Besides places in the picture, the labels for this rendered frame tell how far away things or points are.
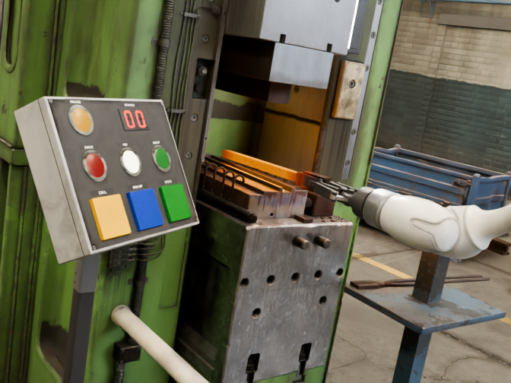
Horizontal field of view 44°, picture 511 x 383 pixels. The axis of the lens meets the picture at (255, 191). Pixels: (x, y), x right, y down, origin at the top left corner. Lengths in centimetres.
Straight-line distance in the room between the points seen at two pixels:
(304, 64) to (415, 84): 889
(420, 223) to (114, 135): 64
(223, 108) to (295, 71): 52
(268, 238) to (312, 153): 43
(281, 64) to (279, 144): 53
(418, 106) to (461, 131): 85
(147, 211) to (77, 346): 35
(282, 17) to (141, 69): 36
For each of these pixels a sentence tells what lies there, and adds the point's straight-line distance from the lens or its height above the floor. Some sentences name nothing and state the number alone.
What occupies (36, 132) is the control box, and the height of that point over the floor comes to 114.
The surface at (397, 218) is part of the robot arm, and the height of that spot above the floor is 104.
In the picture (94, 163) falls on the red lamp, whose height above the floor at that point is 109.
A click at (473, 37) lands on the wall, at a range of 1014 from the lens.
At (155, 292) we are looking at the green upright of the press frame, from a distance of 174.
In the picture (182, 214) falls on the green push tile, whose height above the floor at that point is 99.
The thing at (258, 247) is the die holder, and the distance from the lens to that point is 161.
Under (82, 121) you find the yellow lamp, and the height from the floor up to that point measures 116.
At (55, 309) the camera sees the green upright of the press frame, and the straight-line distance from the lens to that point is 207.
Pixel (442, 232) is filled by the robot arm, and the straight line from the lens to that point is 134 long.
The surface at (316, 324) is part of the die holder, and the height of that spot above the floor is 61.
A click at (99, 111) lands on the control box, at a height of 118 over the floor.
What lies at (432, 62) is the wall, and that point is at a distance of 1041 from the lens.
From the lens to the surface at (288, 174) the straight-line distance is 167.
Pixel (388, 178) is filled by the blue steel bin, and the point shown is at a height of 49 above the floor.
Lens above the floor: 132
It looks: 12 degrees down
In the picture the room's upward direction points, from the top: 10 degrees clockwise
